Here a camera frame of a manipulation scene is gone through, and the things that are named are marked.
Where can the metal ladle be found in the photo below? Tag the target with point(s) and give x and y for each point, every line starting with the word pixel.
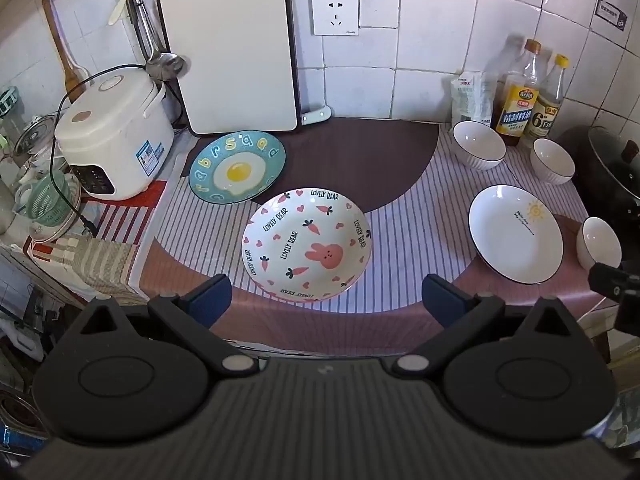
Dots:
pixel 165 65

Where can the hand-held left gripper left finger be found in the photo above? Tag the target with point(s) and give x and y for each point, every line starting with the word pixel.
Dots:
pixel 210 301

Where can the yellow label bottle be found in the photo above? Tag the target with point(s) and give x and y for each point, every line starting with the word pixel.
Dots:
pixel 517 105

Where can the red striped mat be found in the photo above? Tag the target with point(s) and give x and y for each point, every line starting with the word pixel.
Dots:
pixel 125 215

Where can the white rice cooker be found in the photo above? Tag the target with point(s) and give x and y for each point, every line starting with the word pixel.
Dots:
pixel 115 140

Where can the glass pot lid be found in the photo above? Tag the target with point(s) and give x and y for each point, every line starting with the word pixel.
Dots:
pixel 615 180

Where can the green label bottle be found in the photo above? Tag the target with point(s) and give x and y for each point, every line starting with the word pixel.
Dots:
pixel 547 110

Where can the teal egg print plate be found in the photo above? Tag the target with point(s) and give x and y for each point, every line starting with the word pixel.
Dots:
pixel 237 170

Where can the striped towel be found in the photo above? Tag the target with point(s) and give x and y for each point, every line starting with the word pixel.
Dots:
pixel 100 265

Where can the white wall socket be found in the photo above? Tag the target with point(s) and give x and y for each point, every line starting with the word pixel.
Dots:
pixel 336 15

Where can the white packet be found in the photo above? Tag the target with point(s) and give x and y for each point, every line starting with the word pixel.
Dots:
pixel 470 97

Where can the pink rabbit print plate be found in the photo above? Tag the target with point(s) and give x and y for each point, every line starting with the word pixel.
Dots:
pixel 305 245

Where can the black cooking pot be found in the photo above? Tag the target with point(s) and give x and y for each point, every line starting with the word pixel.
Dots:
pixel 575 147

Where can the white sun print plate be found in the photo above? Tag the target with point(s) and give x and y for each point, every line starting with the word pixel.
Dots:
pixel 510 235

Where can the green plastic basket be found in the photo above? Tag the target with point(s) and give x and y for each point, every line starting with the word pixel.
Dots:
pixel 47 200

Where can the wooden spatula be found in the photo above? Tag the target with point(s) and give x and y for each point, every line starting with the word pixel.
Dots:
pixel 70 72

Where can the large white ribbed bowl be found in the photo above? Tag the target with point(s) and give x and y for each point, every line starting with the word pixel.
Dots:
pixel 477 142

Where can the striped pink table mat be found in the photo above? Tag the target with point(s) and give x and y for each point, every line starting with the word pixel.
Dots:
pixel 410 240

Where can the white cutting board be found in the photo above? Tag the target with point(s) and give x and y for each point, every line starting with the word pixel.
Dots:
pixel 230 55

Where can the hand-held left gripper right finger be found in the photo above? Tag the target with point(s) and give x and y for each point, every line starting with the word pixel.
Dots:
pixel 442 301

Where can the wall sticker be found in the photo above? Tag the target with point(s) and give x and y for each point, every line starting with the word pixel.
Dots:
pixel 611 15

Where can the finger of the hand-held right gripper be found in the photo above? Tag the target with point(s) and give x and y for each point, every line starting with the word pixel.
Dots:
pixel 607 280

